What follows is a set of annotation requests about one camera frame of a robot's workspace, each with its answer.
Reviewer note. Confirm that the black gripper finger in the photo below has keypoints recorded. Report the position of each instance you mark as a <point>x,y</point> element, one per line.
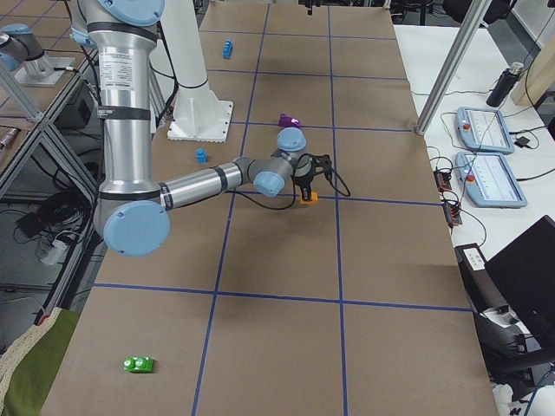
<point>306,192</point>

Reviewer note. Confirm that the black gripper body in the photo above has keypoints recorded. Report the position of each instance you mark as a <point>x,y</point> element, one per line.
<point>302,178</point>

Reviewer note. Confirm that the orange trapezoid block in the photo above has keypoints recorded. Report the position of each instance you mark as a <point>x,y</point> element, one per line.
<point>314,201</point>

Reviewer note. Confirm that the purple trapezoid block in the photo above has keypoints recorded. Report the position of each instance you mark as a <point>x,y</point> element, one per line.
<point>286,121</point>

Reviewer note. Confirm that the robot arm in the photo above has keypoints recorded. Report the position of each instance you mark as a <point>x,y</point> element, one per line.
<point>132,209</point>

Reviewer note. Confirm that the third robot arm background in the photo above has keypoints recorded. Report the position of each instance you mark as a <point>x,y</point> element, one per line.
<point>23,55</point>

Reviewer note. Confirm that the small blue block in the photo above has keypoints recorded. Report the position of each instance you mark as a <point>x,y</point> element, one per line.
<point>201,156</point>

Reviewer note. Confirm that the orange black connector box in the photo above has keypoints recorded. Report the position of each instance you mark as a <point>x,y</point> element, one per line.
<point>442,180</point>

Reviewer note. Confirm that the long blue studded brick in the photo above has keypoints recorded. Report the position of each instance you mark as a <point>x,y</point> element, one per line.
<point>227,49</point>

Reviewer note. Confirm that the upper teach pendant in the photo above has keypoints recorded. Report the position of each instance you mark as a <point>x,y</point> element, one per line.
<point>483,130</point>

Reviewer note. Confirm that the teach pendant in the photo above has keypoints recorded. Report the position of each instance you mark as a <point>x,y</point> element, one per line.
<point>483,130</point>
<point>488,181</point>

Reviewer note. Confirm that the lower teach pendant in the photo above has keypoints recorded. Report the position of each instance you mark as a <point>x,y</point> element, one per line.
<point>488,181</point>

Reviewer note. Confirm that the black water bottle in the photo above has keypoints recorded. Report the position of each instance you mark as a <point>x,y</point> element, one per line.
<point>505,84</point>

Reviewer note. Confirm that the black laptop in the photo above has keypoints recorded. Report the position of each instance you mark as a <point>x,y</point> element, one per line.
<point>523,272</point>

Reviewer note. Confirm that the green block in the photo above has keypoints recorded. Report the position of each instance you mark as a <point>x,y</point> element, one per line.
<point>138,364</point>

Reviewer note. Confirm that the black office chair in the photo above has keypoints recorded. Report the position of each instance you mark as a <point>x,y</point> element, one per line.
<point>513,356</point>

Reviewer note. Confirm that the green cloth with lace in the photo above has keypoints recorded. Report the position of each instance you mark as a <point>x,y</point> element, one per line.
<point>30,364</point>

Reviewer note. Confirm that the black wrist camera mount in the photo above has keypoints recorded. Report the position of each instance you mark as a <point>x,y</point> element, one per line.
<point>321,165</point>

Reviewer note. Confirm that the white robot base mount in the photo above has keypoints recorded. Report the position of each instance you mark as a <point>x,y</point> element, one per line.
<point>198,113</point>

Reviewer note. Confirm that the aluminium frame post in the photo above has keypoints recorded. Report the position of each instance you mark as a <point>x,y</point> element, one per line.
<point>471,22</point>

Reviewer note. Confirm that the aluminium table frame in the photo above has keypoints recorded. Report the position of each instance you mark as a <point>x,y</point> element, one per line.
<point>49,177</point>

